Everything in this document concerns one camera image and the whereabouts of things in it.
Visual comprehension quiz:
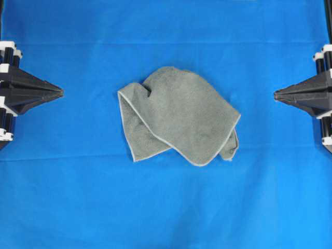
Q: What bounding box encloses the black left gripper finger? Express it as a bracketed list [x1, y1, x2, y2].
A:
[9, 66, 63, 92]
[5, 91, 64, 115]

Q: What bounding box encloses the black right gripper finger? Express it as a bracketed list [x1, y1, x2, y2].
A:
[274, 94, 331, 119]
[274, 70, 331, 96]

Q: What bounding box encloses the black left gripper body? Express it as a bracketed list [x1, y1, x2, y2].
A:
[1, 41, 22, 141]

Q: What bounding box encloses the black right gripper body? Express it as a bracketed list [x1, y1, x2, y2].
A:
[312, 44, 332, 146]

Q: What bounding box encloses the grey microfibre towel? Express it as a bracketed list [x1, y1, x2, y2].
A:
[118, 67, 241, 167]

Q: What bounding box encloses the blue table cloth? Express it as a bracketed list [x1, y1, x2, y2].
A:
[1, 1, 331, 248]

